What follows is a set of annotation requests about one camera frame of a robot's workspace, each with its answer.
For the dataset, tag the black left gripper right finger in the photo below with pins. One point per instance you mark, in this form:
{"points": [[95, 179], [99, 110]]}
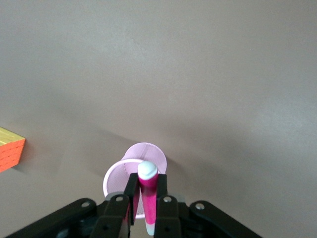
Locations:
{"points": [[168, 215]]}

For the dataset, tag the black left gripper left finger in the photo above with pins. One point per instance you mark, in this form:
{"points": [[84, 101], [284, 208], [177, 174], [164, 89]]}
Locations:
{"points": [[111, 213]]}

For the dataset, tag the pink marker pen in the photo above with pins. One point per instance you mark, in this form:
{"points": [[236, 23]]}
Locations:
{"points": [[148, 198]]}

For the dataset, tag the pink plastic cup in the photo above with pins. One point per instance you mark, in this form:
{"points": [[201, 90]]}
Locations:
{"points": [[148, 153]]}

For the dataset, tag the multicoloured puzzle cube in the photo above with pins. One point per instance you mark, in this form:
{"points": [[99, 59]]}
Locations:
{"points": [[10, 153]]}

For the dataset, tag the brown table cover sheet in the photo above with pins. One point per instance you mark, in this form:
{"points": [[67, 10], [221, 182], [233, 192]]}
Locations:
{"points": [[158, 62]]}

